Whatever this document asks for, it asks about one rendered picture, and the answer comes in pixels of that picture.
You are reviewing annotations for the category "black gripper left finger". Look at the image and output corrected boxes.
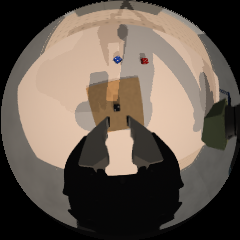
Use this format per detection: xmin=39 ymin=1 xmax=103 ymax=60
xmin=63 ymin=116 xmax=110 ymax=196

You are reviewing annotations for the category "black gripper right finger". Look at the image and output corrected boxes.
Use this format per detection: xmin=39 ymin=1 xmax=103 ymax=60
xmin=126 ymin=115 xmax=184 ymax=189

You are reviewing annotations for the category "blue die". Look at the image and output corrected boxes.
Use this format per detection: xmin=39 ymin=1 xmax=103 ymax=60
xmin=113 ymin=56 xmax=122 ymax=64

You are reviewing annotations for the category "black die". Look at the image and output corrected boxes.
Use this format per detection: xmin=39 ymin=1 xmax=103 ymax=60
xmin=113 ymin=104 xmax=120 ymax=112

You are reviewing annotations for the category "red die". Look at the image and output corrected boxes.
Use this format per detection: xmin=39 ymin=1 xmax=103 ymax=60
xmin=141 ymin=58 xmax=149 ymax=64

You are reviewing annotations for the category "tan square mat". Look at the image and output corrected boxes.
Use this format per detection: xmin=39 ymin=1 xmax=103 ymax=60
xmin=86 ymin=77 xmax=144 ymax=132

